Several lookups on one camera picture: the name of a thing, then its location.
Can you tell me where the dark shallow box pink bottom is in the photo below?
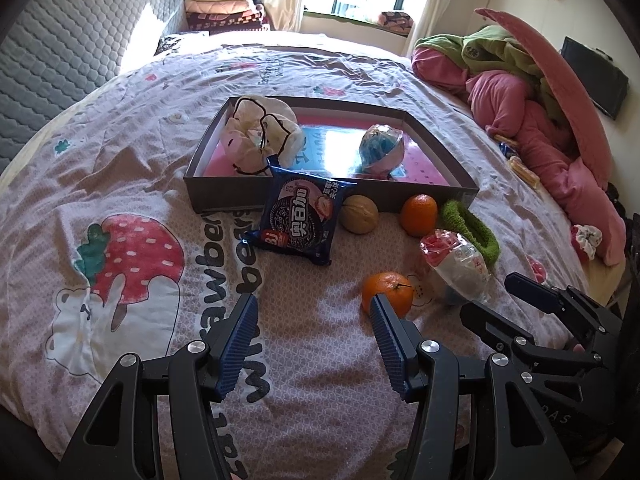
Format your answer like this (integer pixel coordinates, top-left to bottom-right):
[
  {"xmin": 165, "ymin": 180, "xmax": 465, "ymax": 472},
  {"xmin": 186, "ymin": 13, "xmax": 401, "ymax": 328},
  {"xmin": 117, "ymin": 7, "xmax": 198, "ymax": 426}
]
[{"xmin": 184, "ymin": 96, "xmax": 478, "ymax": 214}]

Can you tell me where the blue pink toy ball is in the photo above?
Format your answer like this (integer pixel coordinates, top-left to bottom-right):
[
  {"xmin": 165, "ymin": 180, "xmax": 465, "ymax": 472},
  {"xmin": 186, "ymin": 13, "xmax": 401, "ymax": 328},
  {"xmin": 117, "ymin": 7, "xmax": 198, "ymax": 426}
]
[{"xmin": 358, "ymin": 124, "xmax": 405, "ymax": 179}]

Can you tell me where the green blanket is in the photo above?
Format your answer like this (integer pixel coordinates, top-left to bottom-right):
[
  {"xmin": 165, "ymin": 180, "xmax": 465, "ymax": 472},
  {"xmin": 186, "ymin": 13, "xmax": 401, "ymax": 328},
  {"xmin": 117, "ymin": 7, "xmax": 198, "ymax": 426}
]
[{"xmin": 411, "ymin": 25, "xmax": 568, "ymax": 126}]

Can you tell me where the folded cloth on windowsill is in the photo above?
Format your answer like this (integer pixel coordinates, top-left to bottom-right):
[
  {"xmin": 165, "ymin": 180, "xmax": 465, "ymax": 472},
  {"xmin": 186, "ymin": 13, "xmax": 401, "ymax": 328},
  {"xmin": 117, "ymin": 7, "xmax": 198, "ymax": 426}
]
[{"xmin": 378, "ymin": 11, "xmax": 413, "ymax": 37}]

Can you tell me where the red white toy ball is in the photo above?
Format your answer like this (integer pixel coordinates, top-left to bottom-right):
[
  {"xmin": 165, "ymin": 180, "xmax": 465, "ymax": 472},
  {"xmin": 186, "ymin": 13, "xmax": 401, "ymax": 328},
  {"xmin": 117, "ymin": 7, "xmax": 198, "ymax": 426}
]
[{"xmin": 420, "ymin": 229, "xmax": 490, "ymax": 306}]

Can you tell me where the yellow biscuit packet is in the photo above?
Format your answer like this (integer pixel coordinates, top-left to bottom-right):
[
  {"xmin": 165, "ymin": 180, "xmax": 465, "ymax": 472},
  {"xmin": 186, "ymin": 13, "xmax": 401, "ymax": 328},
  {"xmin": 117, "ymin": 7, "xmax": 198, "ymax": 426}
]
[
  {"xmin": 494, "ymin": 133, "xmax": 520, "ymax": 150},
  {"xmin": 508, "ymin": 156, "xmax": 540, "ymax": 190}
]

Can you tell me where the blue cookie snack packet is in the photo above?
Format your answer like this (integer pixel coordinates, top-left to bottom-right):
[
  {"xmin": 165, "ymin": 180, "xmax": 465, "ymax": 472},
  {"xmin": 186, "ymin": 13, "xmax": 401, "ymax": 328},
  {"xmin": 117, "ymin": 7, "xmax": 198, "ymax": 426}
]
[{"xmin": 242, "ymin": 155, "xmax": 356, "ymax": 266}]

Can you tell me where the blue candy wrapper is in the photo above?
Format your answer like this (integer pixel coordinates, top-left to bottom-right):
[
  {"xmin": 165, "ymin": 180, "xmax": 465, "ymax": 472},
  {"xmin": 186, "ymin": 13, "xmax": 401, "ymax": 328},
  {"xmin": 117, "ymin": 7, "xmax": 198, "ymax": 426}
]
[{"xmin": 498, "ymin": 142, "xmax": 518, "ymax": 159}]

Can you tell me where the brown walnut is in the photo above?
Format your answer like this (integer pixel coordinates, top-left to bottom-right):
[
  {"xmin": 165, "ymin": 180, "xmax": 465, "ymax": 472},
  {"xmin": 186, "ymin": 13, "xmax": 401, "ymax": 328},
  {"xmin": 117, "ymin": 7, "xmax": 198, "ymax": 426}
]
[{"xmin": 338, "ymin": 195, "xmax": 378, "ymax": 235}]

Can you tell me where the pink quilt pile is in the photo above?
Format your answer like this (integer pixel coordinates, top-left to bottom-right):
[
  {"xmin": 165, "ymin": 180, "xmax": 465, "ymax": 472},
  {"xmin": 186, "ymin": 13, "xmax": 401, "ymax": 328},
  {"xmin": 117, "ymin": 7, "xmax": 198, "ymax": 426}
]
[{"xmin": 442, "ymin": 8, "xmax": 626, "ymax": 266}]

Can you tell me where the folded blankets stack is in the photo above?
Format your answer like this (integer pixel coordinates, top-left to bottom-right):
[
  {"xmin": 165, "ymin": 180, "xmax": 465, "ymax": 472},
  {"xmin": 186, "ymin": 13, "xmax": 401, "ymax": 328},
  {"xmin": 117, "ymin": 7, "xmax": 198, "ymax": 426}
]
[{"xmin": 184, "ymin": 0, "xmax": 271, "ymax": 35}]

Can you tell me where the black television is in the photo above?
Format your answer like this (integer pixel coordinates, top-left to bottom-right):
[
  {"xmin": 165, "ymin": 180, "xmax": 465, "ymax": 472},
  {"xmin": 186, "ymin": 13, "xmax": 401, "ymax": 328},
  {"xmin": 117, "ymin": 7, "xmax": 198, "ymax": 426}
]
[{"xmin": 560, "ymin": 37, "xmax": 629, "ymax": 120}]

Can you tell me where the cream hair scrunchie bag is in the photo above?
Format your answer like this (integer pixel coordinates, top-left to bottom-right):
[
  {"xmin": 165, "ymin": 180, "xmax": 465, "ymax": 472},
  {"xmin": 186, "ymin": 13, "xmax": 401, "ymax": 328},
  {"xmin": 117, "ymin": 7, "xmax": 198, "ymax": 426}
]
[{"xmin": 219, "ymin": 96, "xmax": 306, "ymax": 176}]

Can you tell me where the orange tangerine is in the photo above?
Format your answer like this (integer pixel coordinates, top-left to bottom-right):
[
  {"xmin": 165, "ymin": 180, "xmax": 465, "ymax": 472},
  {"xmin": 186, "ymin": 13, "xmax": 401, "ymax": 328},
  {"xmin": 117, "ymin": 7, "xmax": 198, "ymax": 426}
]
[
  {"xmin": 399, "ymin": 194, "xmax": 438, "ymax": 238},
  {"xmin": 361, "ymin": 271, "xmax": 414, "ymax": 318}
]

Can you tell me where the green fuzzy ring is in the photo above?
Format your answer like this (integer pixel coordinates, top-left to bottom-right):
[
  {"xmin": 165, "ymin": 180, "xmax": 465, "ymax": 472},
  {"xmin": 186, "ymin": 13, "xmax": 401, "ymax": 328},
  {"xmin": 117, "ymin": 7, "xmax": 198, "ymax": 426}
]
[{"xmin": 438, "ymin": 199, "xmax": 502, "ymax": 271}]

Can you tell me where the grey quilted headboard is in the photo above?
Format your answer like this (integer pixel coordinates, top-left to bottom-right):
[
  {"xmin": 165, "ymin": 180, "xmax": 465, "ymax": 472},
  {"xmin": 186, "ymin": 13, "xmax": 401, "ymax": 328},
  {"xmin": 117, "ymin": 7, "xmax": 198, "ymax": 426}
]
[{"xmin": 1, "ymin": 0, "xmax": 186, "ymax": 167}]

